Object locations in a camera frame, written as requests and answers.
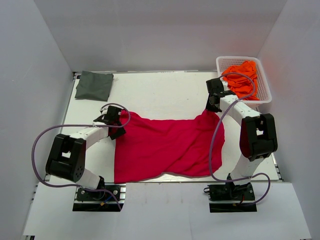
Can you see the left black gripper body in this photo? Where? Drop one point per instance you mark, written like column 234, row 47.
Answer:
column 119, row 131

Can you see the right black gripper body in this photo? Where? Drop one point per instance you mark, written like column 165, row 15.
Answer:
column 210, row 107

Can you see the red t shirt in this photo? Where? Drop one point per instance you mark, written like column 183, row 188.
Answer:
column 185, row 147

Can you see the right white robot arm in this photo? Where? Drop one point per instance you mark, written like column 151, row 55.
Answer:
column 258, row 138

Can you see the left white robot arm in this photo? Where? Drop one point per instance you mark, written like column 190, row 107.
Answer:
column 67, row 156

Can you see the white plastic basket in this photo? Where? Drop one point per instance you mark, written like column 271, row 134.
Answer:
column 249, row 78

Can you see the orange t shirt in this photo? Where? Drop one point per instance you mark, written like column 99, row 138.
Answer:
column 240, row 85

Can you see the folded grey t shirt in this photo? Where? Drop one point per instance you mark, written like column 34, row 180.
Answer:
column 94, row 86

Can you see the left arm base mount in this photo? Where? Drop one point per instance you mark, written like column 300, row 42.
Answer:
column 88, row 201

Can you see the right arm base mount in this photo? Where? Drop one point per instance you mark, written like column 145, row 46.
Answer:
column 230, row 198

